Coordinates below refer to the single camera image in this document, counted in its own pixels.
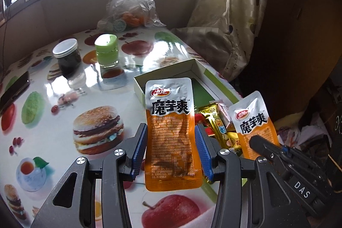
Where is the food print tablecloth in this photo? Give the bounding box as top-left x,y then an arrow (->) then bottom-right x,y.
0,25 -> 241,228

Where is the dark jar with white lid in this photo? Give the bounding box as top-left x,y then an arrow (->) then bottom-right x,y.
53,39 -> 82,76

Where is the white plastic bag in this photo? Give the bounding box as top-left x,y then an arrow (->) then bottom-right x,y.
278,116 -> 333,148

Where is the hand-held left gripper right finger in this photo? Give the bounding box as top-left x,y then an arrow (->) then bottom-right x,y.
195,125 -> 312,228

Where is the yellow cloth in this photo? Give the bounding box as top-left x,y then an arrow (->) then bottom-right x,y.
275,113 -> 305,135

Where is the black phone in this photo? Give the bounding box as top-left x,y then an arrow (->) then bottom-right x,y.
0,71 -> 30,111

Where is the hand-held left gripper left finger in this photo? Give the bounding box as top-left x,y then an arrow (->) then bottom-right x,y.
31,123 -> 148,228

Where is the red and black triangular packet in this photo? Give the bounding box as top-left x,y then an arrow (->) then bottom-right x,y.
195,113 -> 214,135

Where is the clear plastic bag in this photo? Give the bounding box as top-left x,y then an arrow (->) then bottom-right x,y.
97,0 -> 167,32

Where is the green cardboard box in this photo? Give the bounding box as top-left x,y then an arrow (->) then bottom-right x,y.
134,58 -> 243,204

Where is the golden bar snack packet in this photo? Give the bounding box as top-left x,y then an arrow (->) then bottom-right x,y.
199,101 -> 230,150
223,132 -> 242,155

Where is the green lidded jar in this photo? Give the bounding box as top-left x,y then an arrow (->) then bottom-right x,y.
95,34 -> 119,68

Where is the cream dotted curtain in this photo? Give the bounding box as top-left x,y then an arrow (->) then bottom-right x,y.
171,0 -> 270,81

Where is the orange and white snack packet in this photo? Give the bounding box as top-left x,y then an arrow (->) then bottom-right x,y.
228,91 -> 280,160
144,77 -> 203,192

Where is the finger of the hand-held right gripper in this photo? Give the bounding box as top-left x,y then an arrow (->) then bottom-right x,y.
280,146 -> 333,186
250,135 -> 294,180

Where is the pink snack packet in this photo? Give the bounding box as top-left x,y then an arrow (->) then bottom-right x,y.
216,102 -> 236,131

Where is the brown wooden wardrobe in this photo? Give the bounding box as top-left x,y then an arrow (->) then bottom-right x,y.
238,0 -> 342,122

